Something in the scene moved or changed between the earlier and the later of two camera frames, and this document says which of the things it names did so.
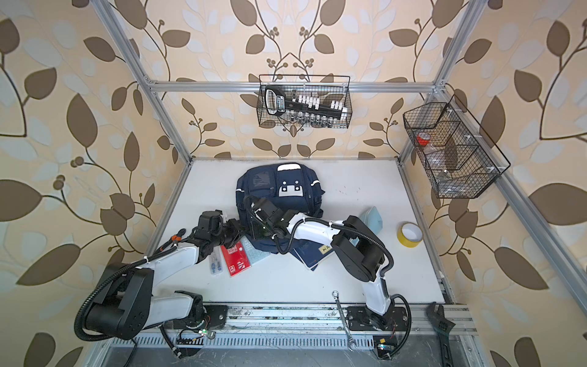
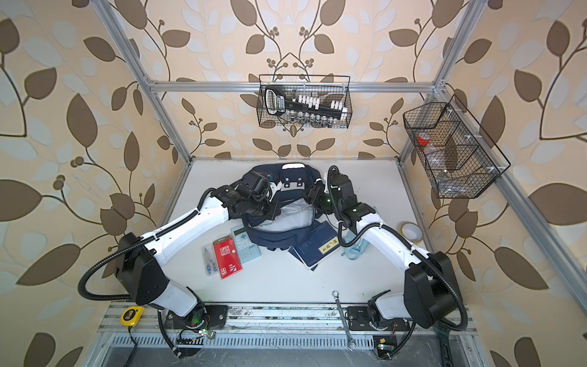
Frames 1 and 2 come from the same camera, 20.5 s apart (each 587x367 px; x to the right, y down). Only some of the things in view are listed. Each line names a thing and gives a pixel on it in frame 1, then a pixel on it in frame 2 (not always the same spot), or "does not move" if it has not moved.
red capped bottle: x=423 y=138 does not move
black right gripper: x=254 y=226 -> x=316 y=196
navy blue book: x=309 y=251 does not move
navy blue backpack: x=295 y=186 does not move
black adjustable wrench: x=443 y=326 does not move
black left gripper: x=234 y=227 -> x=272 y=212
